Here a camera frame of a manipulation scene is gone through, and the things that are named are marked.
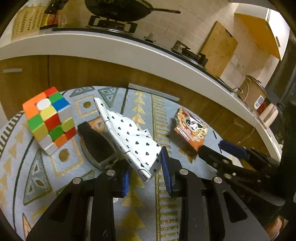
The wooden cutting board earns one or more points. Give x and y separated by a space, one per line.
218 48

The panda snack bag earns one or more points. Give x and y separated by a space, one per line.
190 128

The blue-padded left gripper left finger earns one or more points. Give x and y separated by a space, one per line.
84 209

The heart patterned white box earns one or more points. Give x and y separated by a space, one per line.
136 145

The black wok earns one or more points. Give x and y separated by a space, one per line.
123 11

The rubik's cube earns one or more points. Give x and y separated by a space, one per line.
50 119

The beige rice cooker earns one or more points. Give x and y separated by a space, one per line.
252 92

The dark window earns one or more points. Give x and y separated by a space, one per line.
281 86

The woven yellow basket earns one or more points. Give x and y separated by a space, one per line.
27 21

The wooden lower cabinets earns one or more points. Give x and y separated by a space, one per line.
27 76

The wall power socket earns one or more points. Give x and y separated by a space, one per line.
234 61

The white electric kettle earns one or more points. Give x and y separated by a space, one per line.
269 115

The dark sauce bottle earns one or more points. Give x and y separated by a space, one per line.
49 18

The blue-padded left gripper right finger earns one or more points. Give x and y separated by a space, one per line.
210 209

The white upper cabinet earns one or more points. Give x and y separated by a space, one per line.
267 27

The black gas stove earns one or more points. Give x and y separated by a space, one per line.
127 31

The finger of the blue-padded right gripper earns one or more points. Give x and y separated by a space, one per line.
252 156
222 162

